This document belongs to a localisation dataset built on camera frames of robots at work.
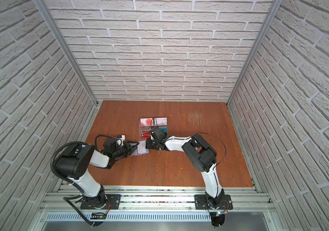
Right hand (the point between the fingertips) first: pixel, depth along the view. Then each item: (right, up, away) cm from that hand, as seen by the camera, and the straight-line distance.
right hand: (145, 144), depth 93 cm
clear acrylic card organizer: (-1, +10, +5) cm, 11 cm away
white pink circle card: (-1, +15, +3) cm, 16 cm away
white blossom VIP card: (+10, +15, +4) cm, 19 cm away
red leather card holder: (-3, -2, -1) cm, 4 cm away
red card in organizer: (-1, +6, +4) cm, 7 cm away
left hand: (-4, +2, -3) cm, 5 cm away
